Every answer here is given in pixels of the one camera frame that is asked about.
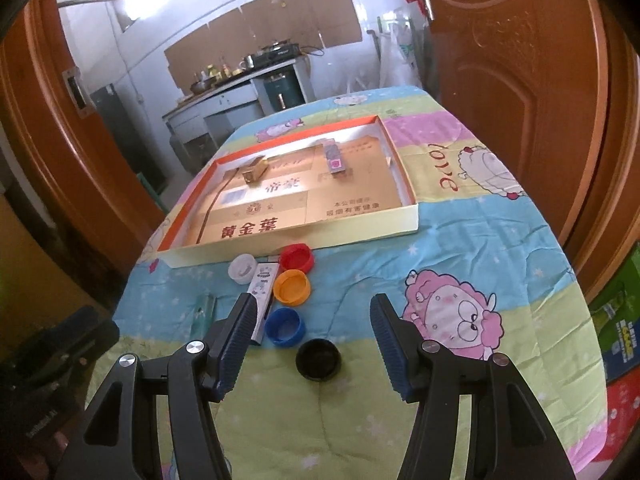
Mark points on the green carton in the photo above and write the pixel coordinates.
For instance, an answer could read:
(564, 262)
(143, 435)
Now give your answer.
(617, 320)

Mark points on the Hello Kitty pencil case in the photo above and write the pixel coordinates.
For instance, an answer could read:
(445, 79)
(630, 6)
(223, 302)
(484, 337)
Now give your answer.
(262, 285)

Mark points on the metal wok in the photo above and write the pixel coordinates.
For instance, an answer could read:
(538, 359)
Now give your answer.
(201, 86)

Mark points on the metal strike plate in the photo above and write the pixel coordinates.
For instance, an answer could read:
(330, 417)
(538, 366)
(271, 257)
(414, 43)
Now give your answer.
(77, 87)

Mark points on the transparent lighter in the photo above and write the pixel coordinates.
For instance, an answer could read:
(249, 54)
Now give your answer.
(334, 160)

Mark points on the brown wooden door frame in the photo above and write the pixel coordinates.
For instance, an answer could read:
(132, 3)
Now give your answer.
(45, 170)

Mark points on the brown wooden door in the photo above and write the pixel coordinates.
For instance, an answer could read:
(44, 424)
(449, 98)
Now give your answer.
(500, 60)

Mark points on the black gas stove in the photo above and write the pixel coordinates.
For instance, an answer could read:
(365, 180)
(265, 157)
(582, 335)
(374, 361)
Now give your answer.
(275, 54)

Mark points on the orange bottle cap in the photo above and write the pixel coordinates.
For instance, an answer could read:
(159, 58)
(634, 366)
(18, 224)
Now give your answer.
(292, 287)

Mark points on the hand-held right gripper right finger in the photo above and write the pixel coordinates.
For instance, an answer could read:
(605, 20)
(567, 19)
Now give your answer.
(390, 350)

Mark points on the green wooden chair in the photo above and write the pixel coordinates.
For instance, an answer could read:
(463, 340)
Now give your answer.
(152, 192)

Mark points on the white plastic sack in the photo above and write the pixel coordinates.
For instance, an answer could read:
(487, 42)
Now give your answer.
(400, 55)

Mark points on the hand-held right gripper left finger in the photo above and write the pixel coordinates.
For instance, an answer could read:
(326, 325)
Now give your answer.
(235, 345)

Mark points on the orange-rimmed shallow cardboard tray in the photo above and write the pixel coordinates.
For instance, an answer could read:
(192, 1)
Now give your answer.
(280, 200)

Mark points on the grey kitchen counter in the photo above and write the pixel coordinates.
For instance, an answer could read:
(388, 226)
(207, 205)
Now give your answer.
(225, 105)

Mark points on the red carton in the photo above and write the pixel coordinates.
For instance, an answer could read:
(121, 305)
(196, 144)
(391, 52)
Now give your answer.
(625, 415)

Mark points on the blue bottle cap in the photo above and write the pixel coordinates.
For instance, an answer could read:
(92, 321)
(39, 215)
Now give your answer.
(282, 325)

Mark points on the white bottle cap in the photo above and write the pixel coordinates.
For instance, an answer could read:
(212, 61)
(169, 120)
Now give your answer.
(242, 270)

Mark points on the dark panel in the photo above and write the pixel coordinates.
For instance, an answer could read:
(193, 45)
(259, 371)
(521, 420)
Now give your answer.
(125, 135)

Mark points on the yellow oil bottle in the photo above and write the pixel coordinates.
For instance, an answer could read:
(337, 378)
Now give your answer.
(215, 71)

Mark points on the black bottle cap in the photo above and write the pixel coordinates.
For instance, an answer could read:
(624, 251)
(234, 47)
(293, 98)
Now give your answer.
(317, 360)

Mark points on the teal lighter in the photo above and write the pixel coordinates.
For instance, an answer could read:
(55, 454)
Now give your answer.
(205, 315)

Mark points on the red bottle cap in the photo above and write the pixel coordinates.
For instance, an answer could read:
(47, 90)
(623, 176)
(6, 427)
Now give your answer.
(295, 257)

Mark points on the metal pole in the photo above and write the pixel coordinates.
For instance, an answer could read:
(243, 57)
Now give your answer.
(374, 55)

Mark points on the gold lighter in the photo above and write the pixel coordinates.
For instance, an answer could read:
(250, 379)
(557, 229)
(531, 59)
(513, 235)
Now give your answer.
(254, 170)

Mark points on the teal air fryer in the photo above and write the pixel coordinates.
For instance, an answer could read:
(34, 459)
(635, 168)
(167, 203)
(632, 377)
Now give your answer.
(282, 92)

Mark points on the cardboard sheets on wall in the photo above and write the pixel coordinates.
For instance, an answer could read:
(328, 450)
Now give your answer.
(280, 20)

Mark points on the metal mug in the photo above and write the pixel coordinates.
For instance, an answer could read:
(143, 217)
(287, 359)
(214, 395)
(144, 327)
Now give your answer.
(246, 64)

